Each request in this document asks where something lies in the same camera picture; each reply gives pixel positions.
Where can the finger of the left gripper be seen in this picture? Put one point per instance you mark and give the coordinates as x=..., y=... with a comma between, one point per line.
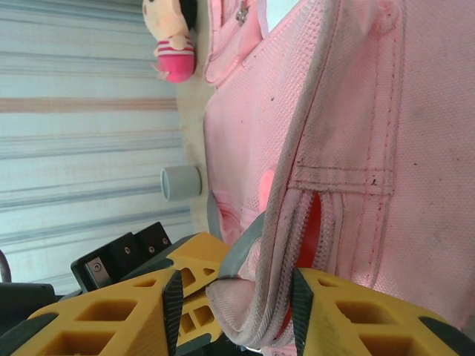
x=198, y=319
x=202, y=256

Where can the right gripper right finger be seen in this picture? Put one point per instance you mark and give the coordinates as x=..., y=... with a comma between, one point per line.
x=363, y=326

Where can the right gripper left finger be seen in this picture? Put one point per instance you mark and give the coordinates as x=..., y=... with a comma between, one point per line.
x=111, y=322

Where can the pink backpack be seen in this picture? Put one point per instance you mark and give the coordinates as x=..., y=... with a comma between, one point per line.
x=352, y=130

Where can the grey tape roll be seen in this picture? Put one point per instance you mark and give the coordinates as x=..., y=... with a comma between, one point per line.
x=182, y=183

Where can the pink plush doll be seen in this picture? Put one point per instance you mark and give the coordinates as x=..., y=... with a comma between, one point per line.
x=174, y=41

